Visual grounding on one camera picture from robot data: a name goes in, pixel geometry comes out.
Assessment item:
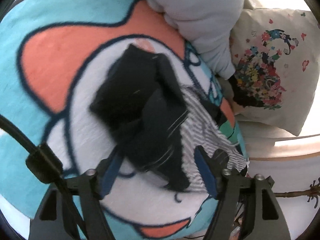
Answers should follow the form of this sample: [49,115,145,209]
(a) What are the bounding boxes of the black striped kids pants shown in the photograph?
[89,45,248,192]

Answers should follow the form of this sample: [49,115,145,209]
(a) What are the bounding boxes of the white decorated headboard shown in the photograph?
[235,119,320,240]

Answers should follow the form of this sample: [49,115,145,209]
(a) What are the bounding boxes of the floral print cushion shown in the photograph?
[231,8,319,135]

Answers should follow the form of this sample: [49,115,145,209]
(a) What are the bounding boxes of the teal star cartoon blanket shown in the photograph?
[1,0,232,239]

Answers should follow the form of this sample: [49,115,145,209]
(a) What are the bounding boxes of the light grey pillow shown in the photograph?
[147,0,244,80]

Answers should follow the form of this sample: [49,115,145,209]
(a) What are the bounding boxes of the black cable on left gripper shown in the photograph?
[0,114,89,240]

